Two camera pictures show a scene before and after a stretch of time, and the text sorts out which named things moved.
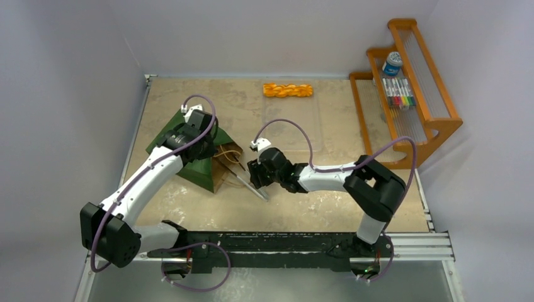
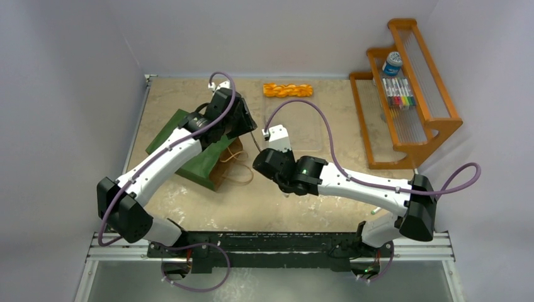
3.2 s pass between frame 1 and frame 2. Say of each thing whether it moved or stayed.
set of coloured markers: stayed
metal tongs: moved
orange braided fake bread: stayed
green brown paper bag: stayed
